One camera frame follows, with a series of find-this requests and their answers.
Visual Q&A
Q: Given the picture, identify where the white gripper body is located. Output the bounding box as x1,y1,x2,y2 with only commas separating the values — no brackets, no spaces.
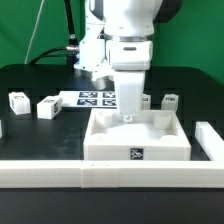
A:
106,40,153,116

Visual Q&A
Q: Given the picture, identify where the white square tabletop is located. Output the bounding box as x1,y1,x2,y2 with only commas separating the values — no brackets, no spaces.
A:
83,109,191,161

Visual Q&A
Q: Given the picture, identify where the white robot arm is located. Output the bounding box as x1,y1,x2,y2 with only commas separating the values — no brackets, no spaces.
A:
74,0,183,122

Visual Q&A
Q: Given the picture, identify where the white sheet with AprilTags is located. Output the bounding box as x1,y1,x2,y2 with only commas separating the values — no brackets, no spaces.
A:
59,91,116,108

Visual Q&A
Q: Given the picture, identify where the white U-shaped obstacle fence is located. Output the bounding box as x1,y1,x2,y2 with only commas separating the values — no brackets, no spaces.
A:
0,120,224,188

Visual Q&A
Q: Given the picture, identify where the white block at left edge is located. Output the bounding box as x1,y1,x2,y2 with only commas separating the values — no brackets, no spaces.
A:
0,120,3,139

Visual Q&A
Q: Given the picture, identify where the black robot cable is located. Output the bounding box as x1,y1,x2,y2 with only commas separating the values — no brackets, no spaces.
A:
29,0,81,66

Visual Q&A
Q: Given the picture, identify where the white thin cable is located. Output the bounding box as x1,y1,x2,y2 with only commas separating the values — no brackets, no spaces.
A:
24,0,46,65

